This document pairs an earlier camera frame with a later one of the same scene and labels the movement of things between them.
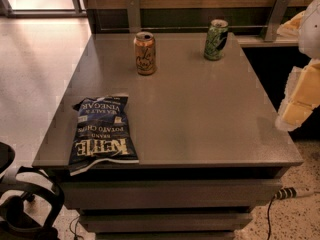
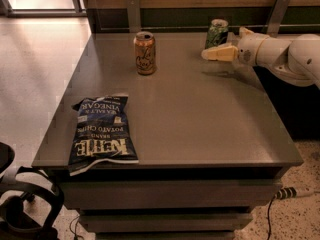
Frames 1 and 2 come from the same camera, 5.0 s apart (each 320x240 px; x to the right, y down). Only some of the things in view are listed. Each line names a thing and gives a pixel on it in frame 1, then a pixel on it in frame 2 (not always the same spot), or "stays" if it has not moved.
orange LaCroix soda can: x=145 y=52 stays
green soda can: x=216 y=39 stays
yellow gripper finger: x=301 y=96 -> x=248 y=45
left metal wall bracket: x=134 y=14 stays
